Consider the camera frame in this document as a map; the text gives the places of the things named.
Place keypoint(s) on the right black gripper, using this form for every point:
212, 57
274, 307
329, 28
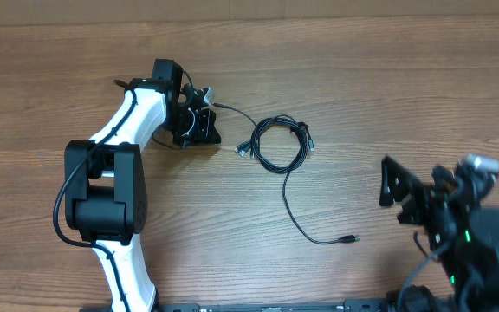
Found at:
424, 198

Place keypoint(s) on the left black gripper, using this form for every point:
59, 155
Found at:
207, 127

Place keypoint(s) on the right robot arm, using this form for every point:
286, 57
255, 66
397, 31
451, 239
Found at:
463, 236

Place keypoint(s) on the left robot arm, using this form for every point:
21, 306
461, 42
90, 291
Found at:
104, 190

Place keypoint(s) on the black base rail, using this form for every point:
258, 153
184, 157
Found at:
349, 305

